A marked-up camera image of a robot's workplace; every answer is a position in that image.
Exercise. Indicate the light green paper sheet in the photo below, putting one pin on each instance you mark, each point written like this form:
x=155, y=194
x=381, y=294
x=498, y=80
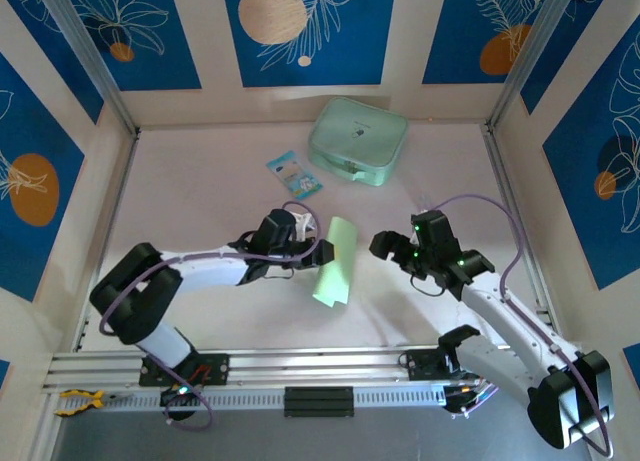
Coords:
x=340, y=281

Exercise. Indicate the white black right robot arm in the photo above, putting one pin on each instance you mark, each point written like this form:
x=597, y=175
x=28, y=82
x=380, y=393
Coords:
x=510, y=321

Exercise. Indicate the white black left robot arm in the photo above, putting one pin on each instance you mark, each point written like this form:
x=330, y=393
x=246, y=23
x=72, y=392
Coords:
x=205, y=270

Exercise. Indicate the blue white snack packet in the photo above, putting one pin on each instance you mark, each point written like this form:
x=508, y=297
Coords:
x=295, y=176

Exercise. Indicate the mint green zip pouch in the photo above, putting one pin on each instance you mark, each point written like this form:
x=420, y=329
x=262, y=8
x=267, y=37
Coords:
x=357, y=136

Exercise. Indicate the small black controller box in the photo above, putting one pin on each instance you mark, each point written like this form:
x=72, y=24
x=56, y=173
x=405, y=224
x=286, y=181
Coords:
x=175, y=398
x=457, y=405

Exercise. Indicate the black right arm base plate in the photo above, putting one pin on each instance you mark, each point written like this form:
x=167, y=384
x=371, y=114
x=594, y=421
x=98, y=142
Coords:
x=420, y=366

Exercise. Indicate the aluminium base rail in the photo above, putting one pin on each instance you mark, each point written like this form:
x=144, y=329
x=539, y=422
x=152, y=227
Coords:
x=320, y=363

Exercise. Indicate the aluminium table side rail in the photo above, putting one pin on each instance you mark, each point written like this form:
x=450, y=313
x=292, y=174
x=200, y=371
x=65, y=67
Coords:
x=504, y=181
x=118, y=206

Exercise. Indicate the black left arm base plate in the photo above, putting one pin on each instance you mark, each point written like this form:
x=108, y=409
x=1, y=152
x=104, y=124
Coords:
x=220, y=366

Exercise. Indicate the black rail bracket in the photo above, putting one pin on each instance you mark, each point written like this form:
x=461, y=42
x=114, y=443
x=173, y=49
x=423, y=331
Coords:
x=319, y=402

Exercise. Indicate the aluminium corner post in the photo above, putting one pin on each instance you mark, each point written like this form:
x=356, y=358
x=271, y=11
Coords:
x=532, y=56
x=89, y=56

